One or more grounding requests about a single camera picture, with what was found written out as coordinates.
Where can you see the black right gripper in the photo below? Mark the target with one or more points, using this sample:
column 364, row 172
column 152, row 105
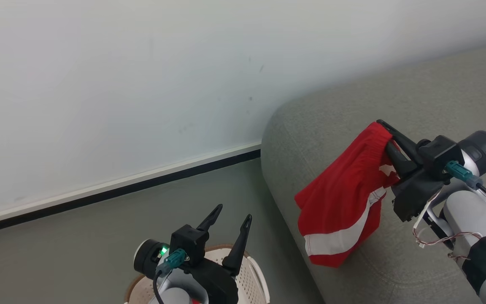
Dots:
column 420, row 190

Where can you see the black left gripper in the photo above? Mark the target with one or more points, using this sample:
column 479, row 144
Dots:
column 215, row 283

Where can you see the red shorts with white stripe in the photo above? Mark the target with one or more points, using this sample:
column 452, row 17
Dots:
column 344, row 198

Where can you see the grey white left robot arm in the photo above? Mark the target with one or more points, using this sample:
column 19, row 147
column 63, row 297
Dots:
column 146, row 257

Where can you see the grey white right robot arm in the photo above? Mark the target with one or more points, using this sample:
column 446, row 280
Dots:
column 471, row 215

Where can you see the cream perforated laundry basket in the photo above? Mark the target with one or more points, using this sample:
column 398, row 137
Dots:
column 251, row 283

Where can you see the grey fabric sofa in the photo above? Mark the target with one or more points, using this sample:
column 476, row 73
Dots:
column 395, row 97

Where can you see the white black wall baseboard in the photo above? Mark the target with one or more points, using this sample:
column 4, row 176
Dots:
column 120, row 188

